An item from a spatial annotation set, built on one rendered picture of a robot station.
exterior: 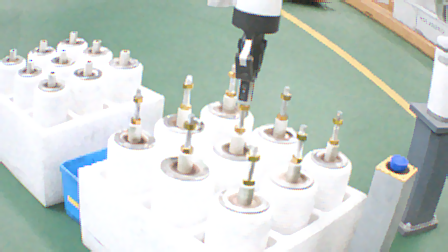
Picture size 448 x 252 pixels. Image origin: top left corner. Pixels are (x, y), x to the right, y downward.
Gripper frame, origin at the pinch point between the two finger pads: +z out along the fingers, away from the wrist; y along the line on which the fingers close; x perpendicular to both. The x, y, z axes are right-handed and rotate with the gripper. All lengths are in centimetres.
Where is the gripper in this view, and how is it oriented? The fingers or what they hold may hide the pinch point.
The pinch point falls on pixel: (245, 90)
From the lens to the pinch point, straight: 108.1
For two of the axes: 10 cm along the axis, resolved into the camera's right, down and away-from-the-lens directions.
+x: -9.6, -2.2, 1.9
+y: 2.6, -3.4, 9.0
